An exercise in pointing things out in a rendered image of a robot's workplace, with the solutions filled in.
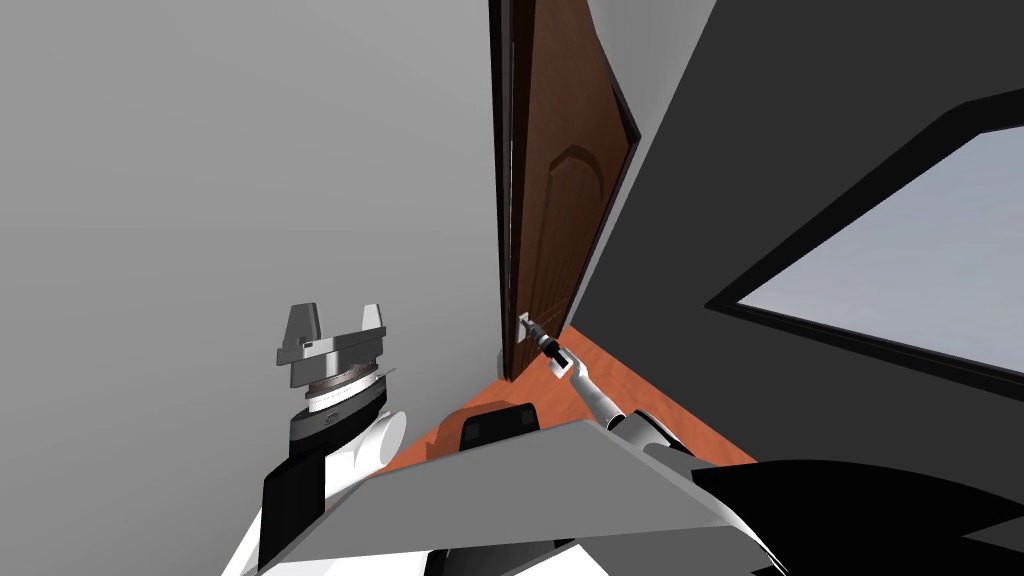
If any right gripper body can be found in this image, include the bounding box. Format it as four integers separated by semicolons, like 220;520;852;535
529;327;563;363

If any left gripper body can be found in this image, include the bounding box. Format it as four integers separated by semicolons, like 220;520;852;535
275;325;389;392

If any brown wooden door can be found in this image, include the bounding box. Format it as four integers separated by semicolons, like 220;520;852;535
507;0;643;383

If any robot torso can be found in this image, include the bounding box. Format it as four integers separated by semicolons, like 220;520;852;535
259;403;773;576

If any black framed window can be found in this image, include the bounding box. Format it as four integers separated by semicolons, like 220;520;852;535
703;87;1024;401

